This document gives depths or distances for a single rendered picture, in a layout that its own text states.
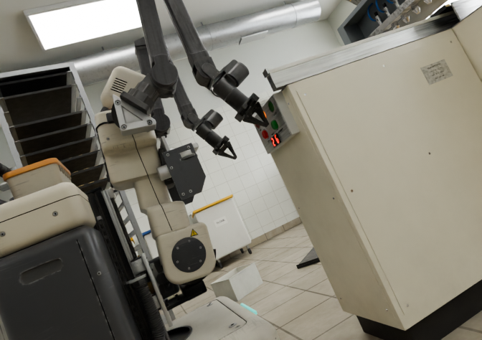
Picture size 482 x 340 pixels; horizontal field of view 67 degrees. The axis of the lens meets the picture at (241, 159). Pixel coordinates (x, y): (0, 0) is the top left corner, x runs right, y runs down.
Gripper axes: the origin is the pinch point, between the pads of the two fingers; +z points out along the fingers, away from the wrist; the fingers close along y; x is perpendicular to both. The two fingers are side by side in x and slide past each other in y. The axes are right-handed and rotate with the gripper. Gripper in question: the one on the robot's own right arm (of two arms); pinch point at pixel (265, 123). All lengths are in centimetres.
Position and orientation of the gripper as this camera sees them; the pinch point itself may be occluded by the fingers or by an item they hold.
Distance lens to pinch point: 115.8
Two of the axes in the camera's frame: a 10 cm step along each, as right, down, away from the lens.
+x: -5.9, 7.3, -3.4
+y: -2.4, 2.4, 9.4
